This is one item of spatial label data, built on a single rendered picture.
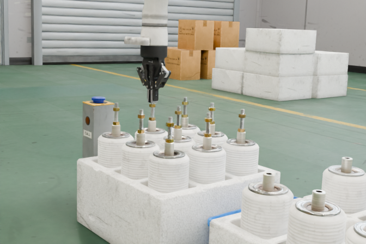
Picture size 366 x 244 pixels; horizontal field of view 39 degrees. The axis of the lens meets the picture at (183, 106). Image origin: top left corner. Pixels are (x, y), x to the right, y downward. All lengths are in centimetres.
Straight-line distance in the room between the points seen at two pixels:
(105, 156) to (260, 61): 282
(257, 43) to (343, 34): 333
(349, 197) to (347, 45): 616
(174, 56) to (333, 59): 164
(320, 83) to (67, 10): 355
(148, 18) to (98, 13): 541
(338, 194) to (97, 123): 73
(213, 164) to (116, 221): 28
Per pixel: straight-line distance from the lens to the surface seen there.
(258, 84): 406
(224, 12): 789
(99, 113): 151
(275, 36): 393
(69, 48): 667
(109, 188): 129
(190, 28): 520
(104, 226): 135
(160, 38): 138
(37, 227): 146
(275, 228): 97
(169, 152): 118
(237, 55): 429
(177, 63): 512
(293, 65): 403
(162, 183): 117
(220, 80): 442
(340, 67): 443
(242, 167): 132
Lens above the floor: 55
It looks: 9 degrees down
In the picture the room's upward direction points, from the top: 2 degrees clockwise
